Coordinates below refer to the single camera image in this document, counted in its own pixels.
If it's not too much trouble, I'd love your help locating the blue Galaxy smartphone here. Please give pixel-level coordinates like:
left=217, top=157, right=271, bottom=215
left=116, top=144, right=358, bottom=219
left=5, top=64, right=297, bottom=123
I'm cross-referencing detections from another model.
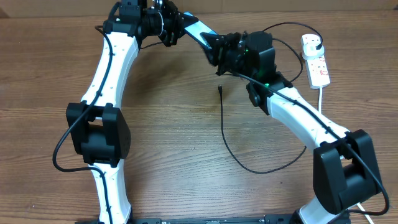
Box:
left=184, top=20, right=216, bottom=46

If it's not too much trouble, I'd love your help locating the black USB charging cable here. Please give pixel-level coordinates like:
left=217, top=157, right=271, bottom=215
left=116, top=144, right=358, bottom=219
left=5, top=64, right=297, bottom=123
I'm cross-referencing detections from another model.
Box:
left=218, top=22, right=324, bottom=175

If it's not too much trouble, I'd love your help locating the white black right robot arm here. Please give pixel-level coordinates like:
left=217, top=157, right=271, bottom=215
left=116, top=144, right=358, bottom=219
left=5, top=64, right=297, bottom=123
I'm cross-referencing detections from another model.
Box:
left=199, top=31, right=386, bottom=223

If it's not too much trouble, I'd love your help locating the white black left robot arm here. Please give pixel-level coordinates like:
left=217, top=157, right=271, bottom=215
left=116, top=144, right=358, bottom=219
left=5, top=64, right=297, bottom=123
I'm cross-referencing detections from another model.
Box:
left=66, top=1, right=210, bottom=223

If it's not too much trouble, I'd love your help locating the white charger plug adapter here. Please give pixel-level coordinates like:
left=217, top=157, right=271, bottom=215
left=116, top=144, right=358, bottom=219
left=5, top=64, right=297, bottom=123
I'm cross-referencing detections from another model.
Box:
left=302, top=42, right=325, bottom=60

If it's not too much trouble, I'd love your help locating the white power strip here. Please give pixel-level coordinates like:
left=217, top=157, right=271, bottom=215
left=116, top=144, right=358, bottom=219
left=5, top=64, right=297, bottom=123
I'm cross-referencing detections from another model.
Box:
left=300, top=34, right=331, bottom=90

